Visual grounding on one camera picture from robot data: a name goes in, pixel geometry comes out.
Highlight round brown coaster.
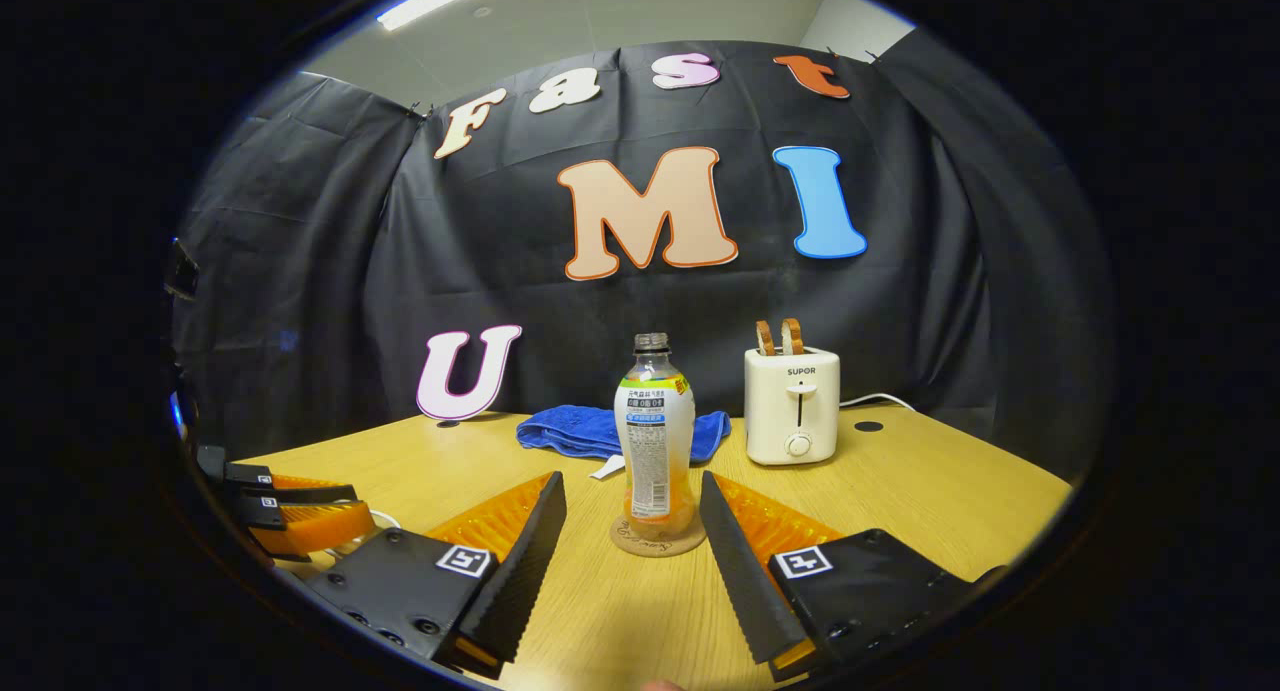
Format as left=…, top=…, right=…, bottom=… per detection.
left=610, top=511, right=708, bottom=558

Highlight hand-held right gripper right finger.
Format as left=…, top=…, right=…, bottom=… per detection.
left=698, top=471, right=976, bottom=682

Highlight black backdrop cloth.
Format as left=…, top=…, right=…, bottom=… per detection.
left=170, top=39, right=1116, bottom=472

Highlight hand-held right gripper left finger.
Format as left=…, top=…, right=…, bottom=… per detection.
left=305, top=471, right=567, bottom=677

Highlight blue towel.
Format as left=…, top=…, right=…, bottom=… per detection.
left=516, top=404, right=732, bottom=480

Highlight white toaster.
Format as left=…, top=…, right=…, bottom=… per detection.
left=743, top=347, right=841, bottom=466

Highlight clear water bottle orange drink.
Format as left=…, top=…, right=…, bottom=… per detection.
left=614, top=333, right=697, bottom=537

